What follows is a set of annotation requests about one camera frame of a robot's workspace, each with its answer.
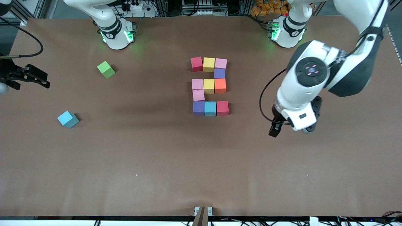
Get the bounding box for green foam cube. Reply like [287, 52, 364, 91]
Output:
[97, 61, 116, 79]

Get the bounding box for white power strip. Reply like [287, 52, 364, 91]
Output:
[121, 0, 157, 18]

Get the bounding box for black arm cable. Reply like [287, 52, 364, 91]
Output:
[0, 16, 44, 59]
[259, 0, 390, 125]

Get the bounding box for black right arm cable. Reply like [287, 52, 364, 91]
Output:
[0, 16, 44, 59]

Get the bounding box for brown camera pole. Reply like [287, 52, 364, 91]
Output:
[192, 207, 208, 226]

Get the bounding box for cyan foam cube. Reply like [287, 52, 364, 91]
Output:
[204, 101, 217, 116]
[57, 110, 79, 129]

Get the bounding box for red foam cube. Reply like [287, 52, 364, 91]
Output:
[216, 101, 230, 116]
[190, 56, 204, 72]

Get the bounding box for orange snack bag pile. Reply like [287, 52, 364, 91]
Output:
[250, 0, 291, 17]

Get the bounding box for aluminium frame post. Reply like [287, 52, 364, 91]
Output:
[0, 0, 47, 26]

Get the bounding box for orange foam cube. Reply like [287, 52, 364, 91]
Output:
[214, 78, 227, 94]

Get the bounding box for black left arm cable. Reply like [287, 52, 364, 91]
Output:
[259, 0, 390, 125]

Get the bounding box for silver camera mount bracket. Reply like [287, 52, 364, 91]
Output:
[194, 206, 213, 216]

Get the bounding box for brown paper table cover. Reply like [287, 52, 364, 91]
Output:
[0, 15, 402, 218]

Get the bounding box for grey electronics rack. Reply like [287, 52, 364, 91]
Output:
[182, 0, 220, 15]

